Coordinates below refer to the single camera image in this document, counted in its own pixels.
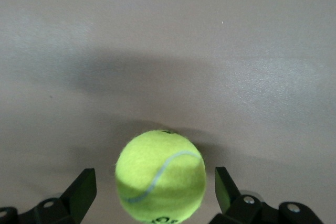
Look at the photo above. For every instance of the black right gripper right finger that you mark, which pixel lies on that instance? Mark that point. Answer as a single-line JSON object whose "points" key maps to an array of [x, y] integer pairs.
{"points": [[231, 203]]}

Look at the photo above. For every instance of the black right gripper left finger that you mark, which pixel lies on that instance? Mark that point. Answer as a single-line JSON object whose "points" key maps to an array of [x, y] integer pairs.
{"points": [[76, 197]]}

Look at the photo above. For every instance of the yellow tennis ball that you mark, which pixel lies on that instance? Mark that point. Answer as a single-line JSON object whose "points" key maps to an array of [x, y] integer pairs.
{"points": [[160, 176]]}

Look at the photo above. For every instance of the brown table mat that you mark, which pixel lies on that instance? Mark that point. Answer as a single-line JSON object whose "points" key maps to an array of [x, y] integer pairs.
{"points": [[168, 51]]}

